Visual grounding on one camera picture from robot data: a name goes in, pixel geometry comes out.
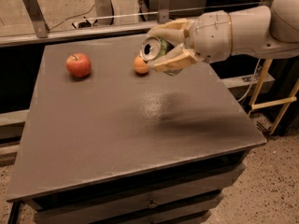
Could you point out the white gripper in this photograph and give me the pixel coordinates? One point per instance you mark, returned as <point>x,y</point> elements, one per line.
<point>211,36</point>

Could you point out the crushed green soda can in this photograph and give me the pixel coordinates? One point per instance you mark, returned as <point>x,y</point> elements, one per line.
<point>154,50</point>

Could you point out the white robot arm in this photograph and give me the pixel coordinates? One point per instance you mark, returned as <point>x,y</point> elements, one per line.
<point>264,32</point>

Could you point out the orange fruit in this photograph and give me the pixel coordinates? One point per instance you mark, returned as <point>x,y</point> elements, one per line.
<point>140,66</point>

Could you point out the red apple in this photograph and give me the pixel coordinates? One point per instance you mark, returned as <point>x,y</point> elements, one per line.
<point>78,65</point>

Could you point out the grey cabinet with drawers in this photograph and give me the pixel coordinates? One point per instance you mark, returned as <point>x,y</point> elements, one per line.
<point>117,148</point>

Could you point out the middle metal rail bracket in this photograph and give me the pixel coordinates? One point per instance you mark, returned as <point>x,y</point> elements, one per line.
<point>163,11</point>

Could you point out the grey metal rail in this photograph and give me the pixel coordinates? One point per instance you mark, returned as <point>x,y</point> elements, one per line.
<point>78,34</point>

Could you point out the left metal rail bracket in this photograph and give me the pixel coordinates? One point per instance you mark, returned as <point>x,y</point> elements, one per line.
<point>39,23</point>

